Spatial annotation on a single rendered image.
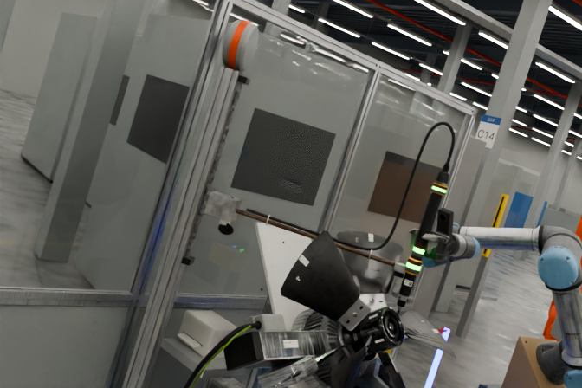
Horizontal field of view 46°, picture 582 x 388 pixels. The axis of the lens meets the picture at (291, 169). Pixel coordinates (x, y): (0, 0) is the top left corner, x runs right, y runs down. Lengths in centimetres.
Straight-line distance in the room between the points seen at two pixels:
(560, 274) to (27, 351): 162
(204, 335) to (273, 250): 39
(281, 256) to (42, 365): 80
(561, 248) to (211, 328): 115
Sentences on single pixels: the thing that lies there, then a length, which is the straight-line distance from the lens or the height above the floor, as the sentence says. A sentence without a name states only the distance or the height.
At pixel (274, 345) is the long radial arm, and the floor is 111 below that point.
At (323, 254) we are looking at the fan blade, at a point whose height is 137.
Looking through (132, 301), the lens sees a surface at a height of 98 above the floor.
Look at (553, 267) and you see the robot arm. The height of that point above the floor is 152.
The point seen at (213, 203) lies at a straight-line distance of 215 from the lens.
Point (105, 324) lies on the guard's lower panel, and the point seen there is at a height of 90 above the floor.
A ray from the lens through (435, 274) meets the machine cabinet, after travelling 688.
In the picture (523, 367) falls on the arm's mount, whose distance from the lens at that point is 264.
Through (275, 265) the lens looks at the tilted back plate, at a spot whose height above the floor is 125.
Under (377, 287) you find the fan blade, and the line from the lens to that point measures 215.
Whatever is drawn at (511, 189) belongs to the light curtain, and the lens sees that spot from 788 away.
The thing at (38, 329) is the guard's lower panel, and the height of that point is 88.
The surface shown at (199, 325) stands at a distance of 240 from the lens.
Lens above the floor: 169
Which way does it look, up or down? 4 degrees down
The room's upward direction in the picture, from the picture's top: 18 degrees clockwise
